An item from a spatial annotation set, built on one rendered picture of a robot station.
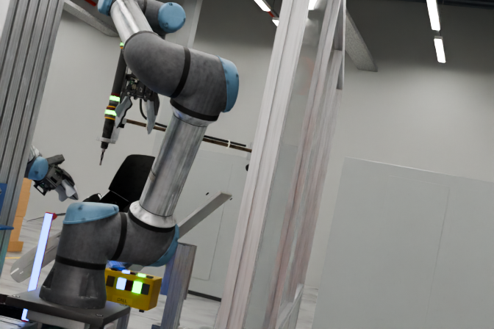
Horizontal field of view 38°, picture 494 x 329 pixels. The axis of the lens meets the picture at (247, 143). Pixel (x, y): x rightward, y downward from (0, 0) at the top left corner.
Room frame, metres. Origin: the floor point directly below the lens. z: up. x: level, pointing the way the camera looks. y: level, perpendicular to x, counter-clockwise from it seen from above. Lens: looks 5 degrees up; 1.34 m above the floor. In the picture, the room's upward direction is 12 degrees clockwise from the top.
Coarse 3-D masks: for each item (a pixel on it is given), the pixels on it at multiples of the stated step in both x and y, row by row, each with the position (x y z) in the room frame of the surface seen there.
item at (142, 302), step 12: (120, 276) 2.10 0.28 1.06; (132, 276) 2.10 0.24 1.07; (156, 276) 2.18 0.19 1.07; (108, 288) 2.11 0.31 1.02; (132, 288) 2.10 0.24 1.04; (156, 288) 2.13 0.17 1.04; (108, 300) 2.11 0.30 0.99; (120, 300) 2.10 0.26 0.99; (132, 300) 2.10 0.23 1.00; (144, 300) 2.09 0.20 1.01; (156, 300) 2.16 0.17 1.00
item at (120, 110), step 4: (128, 96) 1.99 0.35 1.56; (124, 100) 1.99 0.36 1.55; (128, 100) 2.01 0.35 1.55; (120, 104) 1.98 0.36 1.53; (124, 104) 2.00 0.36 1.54; (128, 104) 2.01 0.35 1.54; (116, 108) 1.97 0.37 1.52; (120, 108) 1.99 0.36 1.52; (124, 108) 2.01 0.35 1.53; (128, 108) 2.01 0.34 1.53; (116, 112) 1.98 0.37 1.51; (120, 112) 2.00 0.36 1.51; (124, 112) 2.01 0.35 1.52; (116, 116) 2.01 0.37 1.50; (120, 116) 2.01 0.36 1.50; (124, 116) 2.02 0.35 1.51; (116, 120) 2.01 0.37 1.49; (120, 120) 2.01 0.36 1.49; (116, 124) 2.01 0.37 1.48; (120, 124) 2.02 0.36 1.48
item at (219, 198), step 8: (208, 192) 2.36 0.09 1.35; (224, 192) 2.58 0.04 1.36; (208, 200) 2.49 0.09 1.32; (216, 200) 2.56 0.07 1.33; (224, 200) 2.71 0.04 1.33; (200, 208) 2.50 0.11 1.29; (208, 208) 2.59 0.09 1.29; (216, 208) 2.73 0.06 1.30; (192, 216) 2.50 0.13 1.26; (200, 216) 2.63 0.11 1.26; (184, 224) 2.53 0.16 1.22; (192, 224) 2.66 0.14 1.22; (184, 232) 2.71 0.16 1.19; (128, 264) 2.53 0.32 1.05; (136, 264) 2.59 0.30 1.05
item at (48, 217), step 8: (48, 216) 2.20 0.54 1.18; (48, 224) 2.20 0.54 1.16; (48, 232) 2.20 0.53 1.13; (40, 240) 2.20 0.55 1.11; (40, 248) 2.20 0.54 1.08; (40, 256) 2.20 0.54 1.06; (40, 264) 2.20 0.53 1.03; (32, 272) 2.20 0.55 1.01; (32, 280) 2.20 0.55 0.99; (32, 288) 2.20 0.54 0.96; (24, 312) 2.20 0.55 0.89
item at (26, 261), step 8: (48, 240) 2.64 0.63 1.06; (56, 240) 2.61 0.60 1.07; (32, 248) 2.66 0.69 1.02; (48, 248) 2.59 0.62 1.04; (56, 248) 2.58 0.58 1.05; (24, 256) 2.64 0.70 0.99; (32, 256) 2.60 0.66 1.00; (48, 256) 2.56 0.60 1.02; (16, 264) 2.62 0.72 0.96; (24, 264) 2.58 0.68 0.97; (32, 264) 2.55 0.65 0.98; (16, 272) 2.55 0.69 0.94; (24, 272) 2.53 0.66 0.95; (16, 280) 2.50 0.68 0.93; (24, 280) 2.48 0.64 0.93
